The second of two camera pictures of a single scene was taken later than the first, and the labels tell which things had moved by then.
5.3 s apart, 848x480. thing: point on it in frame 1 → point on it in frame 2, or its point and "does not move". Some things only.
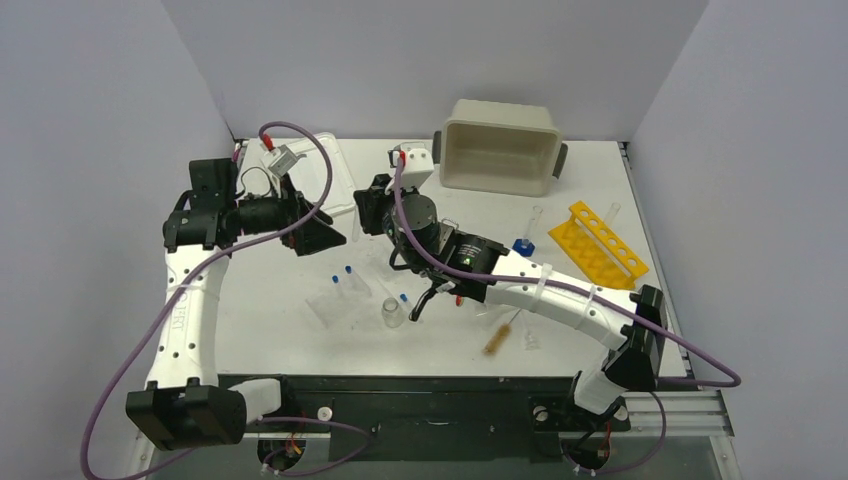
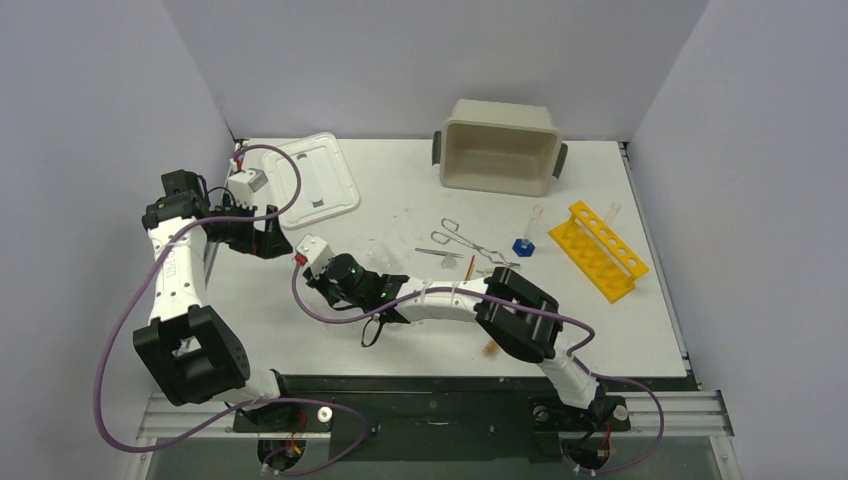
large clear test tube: (611, 214) does not move
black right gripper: (370, 211) → (318, 279)
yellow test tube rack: (597, 249) does not move
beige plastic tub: (500, 148) does not move
